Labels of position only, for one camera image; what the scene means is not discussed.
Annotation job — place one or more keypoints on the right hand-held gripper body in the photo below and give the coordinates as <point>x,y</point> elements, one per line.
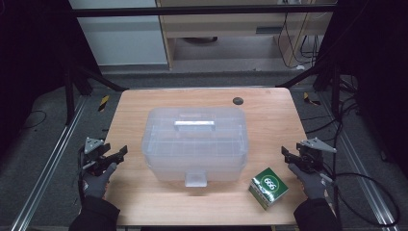
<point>311,159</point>

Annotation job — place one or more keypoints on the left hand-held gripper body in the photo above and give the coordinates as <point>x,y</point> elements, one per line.
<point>96,157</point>

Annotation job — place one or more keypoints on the green white carton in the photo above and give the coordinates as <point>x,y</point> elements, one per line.
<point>267,189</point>

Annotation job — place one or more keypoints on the clear plastic storage box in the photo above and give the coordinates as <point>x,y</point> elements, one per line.
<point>195,144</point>

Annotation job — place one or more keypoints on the person's right hand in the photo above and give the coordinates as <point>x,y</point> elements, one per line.
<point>312,186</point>

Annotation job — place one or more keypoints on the person's left hand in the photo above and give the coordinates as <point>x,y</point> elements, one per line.
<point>96,186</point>

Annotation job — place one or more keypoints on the yellow black floor tape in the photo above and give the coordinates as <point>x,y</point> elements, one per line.
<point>309,99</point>
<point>103,103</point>

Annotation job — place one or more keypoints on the black metal stand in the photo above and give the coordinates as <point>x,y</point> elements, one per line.
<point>69,96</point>
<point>336,93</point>

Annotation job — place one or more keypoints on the round black table grommet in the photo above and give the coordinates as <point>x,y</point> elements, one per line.
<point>238,101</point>

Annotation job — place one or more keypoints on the white cabinet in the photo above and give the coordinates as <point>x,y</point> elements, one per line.
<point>122,38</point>

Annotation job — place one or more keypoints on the dark curtain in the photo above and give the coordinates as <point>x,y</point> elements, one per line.
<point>32,64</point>
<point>378,64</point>

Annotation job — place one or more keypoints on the light wooden desk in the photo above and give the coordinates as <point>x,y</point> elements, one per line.
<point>224,24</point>

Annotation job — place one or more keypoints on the aluminium floor rail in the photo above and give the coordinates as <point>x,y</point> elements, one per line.
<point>48,166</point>
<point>359,166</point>

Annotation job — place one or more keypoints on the black horizontal frame bar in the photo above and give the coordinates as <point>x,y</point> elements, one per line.
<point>192,11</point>

